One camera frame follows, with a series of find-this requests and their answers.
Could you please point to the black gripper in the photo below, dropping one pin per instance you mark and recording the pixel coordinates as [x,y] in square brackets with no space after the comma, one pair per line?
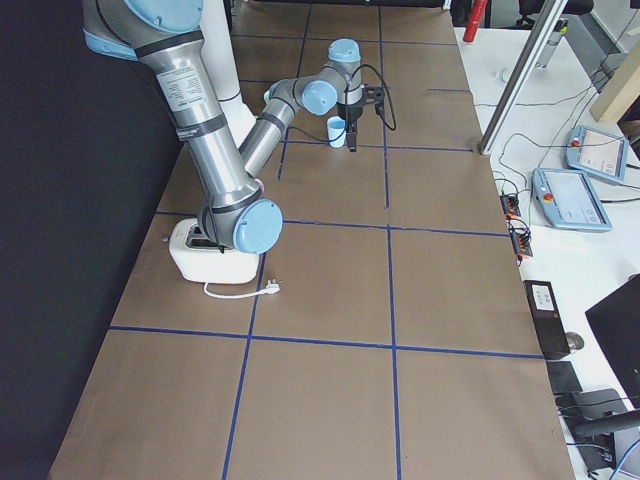
[349,112]

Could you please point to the light blue cup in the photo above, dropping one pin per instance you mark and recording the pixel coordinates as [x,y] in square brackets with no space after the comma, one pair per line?
[336,128]
[338,142]

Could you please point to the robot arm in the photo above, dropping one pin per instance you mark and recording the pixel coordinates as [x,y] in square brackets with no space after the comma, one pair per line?
[187,46]

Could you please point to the red cylinder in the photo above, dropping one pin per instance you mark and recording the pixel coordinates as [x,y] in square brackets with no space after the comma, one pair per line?
[475,18]

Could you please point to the orange connector block far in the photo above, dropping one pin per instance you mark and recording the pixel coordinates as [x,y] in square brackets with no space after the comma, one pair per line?
[510,205]

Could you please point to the orange connector block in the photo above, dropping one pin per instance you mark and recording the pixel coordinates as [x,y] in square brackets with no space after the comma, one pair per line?
[521,242]
[510,205]

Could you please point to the cream toaster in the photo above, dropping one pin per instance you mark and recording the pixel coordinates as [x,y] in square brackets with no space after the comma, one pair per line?
[199,260]

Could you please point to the orange connector block near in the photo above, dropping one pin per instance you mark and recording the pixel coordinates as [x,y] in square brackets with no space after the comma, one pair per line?
[521,242]

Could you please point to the teach pendant near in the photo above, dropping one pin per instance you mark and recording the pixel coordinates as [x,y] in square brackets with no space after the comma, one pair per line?
[568,200]

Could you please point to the teach pendant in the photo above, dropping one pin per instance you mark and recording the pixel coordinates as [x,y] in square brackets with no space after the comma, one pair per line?
[601,155]
[568,200]

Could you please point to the teach pendant far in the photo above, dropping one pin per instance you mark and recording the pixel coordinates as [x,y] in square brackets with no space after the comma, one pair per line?
[601,155]

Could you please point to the black box device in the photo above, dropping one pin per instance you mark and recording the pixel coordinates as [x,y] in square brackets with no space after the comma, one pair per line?
[546,318]

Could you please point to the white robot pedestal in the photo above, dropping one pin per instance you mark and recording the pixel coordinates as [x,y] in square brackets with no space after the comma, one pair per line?
[218,57]

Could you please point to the aluminium frame post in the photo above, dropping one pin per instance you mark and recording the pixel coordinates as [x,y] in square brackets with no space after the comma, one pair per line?
[536,41]

